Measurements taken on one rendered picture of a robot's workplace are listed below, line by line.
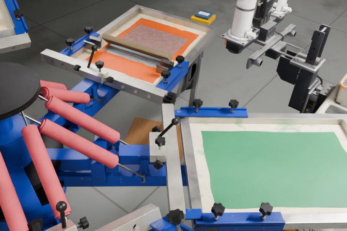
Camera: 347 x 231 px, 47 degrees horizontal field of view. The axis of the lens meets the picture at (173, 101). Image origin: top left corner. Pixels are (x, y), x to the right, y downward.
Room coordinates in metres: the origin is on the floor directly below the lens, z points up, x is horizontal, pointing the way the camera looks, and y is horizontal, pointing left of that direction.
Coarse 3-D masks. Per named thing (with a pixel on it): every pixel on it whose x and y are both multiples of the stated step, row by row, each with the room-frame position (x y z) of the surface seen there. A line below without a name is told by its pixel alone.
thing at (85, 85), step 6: (84, 78) 1.47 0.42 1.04; (78, 84) 1.42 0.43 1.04; (84, 84) 1.43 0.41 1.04; (90, 84) 1.43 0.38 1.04; (96, 84) 1.46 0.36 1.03; (102, 84) 1.50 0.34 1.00; (72, 90) 1.38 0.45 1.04; (78, 90) 1.38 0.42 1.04; (84, 90) 1.38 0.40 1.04; (90, 90) 1.42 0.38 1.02
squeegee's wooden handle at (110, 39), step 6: (102, 36) 1.91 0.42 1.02; (108, 36) 1.90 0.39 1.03; (108, 42) 1.93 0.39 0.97; (114, 42) 1.88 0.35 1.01; (120, 42) 1.86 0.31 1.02; (126, 42) 1.86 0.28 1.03; (132, 42) 1.85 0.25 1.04; (132, 48) 1.85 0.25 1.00; (138, 48) 1.82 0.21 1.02; (144, 48) 1.81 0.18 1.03; (150, 48) 1.81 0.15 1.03; (150, 54) 1.81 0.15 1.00; (156, 54) 1.78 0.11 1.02; (162, 54) 1.78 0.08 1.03; (168, 54) 1.77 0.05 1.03; (168, 60) 1.78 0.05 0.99
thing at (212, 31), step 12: (132, 12) 2.31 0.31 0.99; (144, 12) 2.37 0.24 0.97; (156, 12) 2.34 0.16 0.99; (108, 24) 2.12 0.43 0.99; (120, 24) 2.18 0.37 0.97; (180, 24) 2.27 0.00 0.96; (192, 24) 2.24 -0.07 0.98; (204, 24) 2.24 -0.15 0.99; (204, 36) 2.08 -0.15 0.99; (84, 48) 1.84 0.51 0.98; (204, 48) 2.00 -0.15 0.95; (192, 60) 1.83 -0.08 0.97
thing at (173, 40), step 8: (168, 32) 2.15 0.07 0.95; (176, 32) 2.16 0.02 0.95; (184, 32) 2.17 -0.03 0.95; (192, 32) 2.18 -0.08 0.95; (160, 40) 2.05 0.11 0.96; (168, 40) 2.06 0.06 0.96; (176, 40) 2.07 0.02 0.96; (184, 40) 2.08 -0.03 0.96; (192, 40) 2.09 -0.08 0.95; (160, 48) 1.95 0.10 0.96; (168, 48) 1.96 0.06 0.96; (176, 48) 1.97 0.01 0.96; (184, 48) 1.98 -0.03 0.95; (176, 56) 1.89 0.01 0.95; (128, 64) 1.76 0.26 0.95; (136, 64) 1.76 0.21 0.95; (144, 64) 1.77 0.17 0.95; (128, 72) 1.68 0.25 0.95; (136, 72) 1.69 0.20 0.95; (144, 72) 1.70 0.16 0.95; (152, 72) 1.71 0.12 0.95; (144, 80) 1.62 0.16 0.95; (152, 80) 1.63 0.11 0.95
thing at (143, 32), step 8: (136, 24) 2.22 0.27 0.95; (144, 24) 2.23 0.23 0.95; (152, 24) 2.24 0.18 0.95; (160, 24) 2.25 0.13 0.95; (128, 32) 2.11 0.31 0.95; (136, 32) 2.11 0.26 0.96; (144, 32) 2.12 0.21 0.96; (152, 32) 2.13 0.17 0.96; (160, 32) 2.14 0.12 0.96; (128, 40) 2.01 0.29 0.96; (136, 40) 2.02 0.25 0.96; (144, 40) 2.03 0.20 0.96; (152, 40) 2.04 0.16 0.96; (104, 48) 1.90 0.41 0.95; (96, 56) 1.81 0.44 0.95; (104, 56) 1.82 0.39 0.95; (112, 56) 1.82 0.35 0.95; (120, 56) 1.83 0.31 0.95; (104, 64) 1.73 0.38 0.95; (112, 64) 1.74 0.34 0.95; (120, 64) 1.75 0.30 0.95
